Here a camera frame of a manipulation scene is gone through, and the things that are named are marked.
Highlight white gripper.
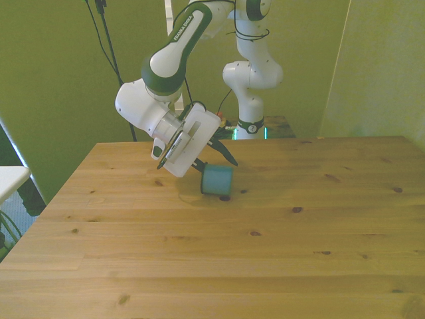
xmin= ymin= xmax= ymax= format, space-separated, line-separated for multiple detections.
xmin=161 ymin=102 xmax=239 ymax=178

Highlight blue mug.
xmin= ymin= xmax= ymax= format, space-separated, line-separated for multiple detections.
xmin=200 ymin=163 xmax=234 ymax=195

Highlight white side table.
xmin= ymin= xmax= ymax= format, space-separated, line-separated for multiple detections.
xmin=0 ymin=165 xmax=31 ymax=204

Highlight coloured connector cable bundle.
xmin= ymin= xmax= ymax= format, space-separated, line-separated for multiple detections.
xmin=212 ymin=88 xmax=237 ymax=140

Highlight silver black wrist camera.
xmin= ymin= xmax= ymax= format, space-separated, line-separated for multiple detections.
xmin=157 ymin=130 xmax=187 ymax=170

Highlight white upright post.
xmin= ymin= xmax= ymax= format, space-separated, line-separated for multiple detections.
xmin=164 ymin=0 xmax=185 ymax=111

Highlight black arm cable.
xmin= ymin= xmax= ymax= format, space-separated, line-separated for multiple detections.
xmin=226 ymin=0 xmax=270 ymax=43

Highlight black camera tripod stand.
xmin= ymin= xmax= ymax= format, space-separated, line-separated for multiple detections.
xmin=80 ymin=0 xmax=137 ymax=142

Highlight white slanted frame bar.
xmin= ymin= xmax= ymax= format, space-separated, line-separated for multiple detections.
xmin=0 ymin=114 xmax=47 ymax=205

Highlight green floor cable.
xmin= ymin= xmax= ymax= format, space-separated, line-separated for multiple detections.
xmin=0 ymin=209 xmax=23 ymax=255

